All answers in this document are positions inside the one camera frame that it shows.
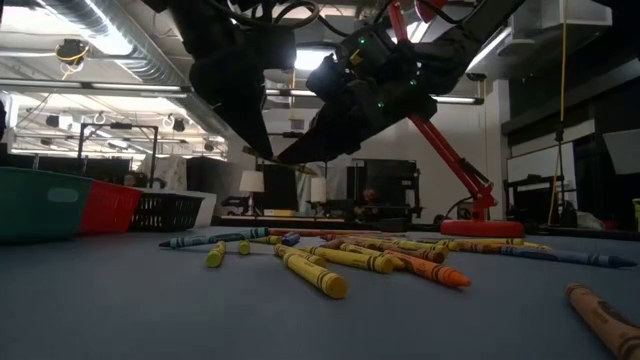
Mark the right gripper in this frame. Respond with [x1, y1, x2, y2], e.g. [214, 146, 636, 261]
[276, 27, 441, 166]

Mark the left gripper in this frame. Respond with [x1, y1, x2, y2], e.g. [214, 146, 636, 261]
[172, 9, 297, 160]

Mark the orange crayon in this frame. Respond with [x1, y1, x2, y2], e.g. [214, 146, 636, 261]
[382, 249, 472, 289]
[269, 228, 334, 238]
[452, 241, 554, 253]

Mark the light blue crayon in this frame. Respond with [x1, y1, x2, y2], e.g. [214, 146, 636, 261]
[158, 227, 270, 250]

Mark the white shade table lamp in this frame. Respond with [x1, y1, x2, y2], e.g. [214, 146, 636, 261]
[309, 177, 329, 217]
[238, 170, 265, 217]

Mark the black cabinet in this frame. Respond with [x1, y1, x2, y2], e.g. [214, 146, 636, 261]
[185, 156, 241, 217]

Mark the person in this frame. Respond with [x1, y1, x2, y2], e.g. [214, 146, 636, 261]
[122, 170, 151, 190]
[355, 188, 382, 220]

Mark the black shelf unit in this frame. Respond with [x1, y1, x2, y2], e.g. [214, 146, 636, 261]
[347, 158, 424, 224]

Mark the bright ceiling light panel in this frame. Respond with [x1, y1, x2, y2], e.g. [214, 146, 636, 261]
[294, 44, 341, 71]

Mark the white covered equipment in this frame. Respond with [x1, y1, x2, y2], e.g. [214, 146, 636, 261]
[139, 154, 189, 192]

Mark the white box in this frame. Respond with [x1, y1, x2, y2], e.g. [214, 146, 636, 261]
[144, 188, 218, 230]

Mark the long ceiling light strip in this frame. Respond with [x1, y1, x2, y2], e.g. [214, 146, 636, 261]
[264, 87, 485, 106]
[0, 78, 189, 99]

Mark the black mesh basket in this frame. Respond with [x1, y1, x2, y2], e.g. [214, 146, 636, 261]
[130, 192, 205, 233]

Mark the red mesh basket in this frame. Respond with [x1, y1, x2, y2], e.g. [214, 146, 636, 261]
[79, 180, 145, 236]

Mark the red desk lamp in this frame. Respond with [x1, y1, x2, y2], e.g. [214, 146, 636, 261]
[387, 0, 526, 239]

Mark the white board panel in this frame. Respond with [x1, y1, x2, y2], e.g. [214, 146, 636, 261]
[507, 142, 577, 185]

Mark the black desk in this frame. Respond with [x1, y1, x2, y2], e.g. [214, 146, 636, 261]
[503, 174, 576, 227]

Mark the black tripod stand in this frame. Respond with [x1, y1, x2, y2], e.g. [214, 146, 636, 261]
[552, 127, 576, 229]

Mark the teal plastic basket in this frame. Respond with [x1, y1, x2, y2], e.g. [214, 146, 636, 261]
[0, 167, 95, 245]

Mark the white bag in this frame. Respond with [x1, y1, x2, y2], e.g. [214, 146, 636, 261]
[575, 209, 606, 231]

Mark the grey monitor panel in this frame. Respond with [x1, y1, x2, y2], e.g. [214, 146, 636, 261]
[602, 128, 640, 176]

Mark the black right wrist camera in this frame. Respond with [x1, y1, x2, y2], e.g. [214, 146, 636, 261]
[307, 52, 354, 104]

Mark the black aluminium table frame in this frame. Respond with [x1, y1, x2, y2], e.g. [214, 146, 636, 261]
[212, 214, 441, 234]

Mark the silver ceiling duct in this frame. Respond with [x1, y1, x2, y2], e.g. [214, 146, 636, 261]
[29, 0, 236, 139]

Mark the black metal frame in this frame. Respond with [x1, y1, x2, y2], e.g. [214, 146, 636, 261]
[77, 122, 160, 189]

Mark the black lamp power cord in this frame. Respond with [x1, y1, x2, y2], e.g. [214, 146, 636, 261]
[432, 195, 474, 225]

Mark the yellow ceiling cable reel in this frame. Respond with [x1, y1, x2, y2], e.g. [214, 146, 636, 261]
[53, 38, 92, 67]

